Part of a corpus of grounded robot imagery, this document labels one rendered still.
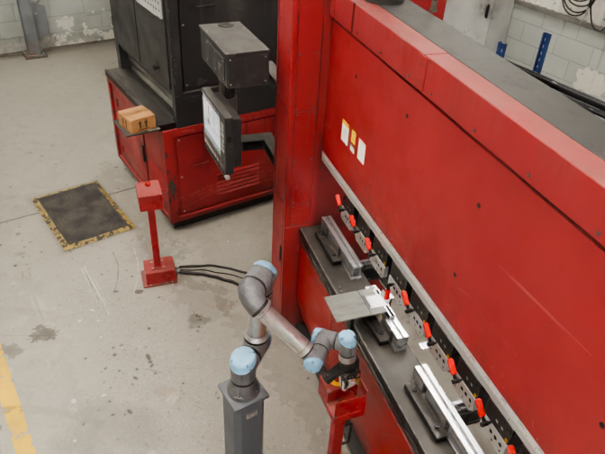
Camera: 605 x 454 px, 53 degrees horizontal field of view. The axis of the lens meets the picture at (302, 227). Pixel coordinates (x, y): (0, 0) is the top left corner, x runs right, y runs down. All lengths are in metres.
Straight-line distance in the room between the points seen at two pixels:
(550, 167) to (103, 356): 3.19
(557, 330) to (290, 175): 1.99
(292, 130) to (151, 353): 1.79
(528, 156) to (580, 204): 0.23
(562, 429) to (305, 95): 2.07
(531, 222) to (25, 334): 3.49
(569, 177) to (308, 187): 2.09
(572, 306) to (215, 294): 3.14
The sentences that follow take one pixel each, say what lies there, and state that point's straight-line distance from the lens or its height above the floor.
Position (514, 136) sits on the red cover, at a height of 2.26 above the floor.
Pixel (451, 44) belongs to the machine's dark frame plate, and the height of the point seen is 2.30.
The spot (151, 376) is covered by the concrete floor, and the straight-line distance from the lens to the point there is 4.06.
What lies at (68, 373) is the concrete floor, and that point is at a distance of 4.19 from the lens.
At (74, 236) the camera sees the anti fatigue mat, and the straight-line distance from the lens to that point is 5.27.
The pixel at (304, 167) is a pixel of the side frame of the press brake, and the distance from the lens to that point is 3.49.
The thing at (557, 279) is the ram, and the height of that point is 1.96.
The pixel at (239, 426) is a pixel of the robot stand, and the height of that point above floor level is 0.63.
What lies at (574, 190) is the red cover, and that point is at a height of 2.24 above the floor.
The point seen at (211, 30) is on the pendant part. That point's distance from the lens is 3.59.
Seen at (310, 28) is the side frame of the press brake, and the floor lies 2.10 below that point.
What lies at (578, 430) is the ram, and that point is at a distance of 1.99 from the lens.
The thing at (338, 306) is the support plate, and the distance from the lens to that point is 3.01.
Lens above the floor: 3.05
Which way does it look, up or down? 36 degrees down
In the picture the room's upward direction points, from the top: 3 degrees clockwise
